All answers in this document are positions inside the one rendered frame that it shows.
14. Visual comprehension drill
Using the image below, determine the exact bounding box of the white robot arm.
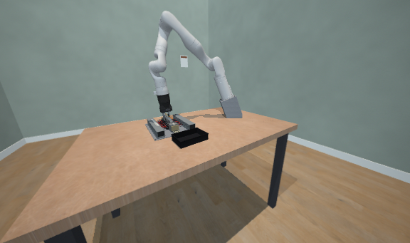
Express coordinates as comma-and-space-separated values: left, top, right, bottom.
149, 11, 233, 100

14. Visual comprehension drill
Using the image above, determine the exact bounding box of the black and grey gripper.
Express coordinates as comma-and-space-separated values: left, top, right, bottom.
153, 86, 172, 120

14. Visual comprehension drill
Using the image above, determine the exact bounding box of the black parts tray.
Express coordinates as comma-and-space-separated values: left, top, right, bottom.
171, 128, 207, 149

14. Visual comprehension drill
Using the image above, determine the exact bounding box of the grey relay panel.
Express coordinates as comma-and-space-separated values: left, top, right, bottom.
145, 114, 196, 140

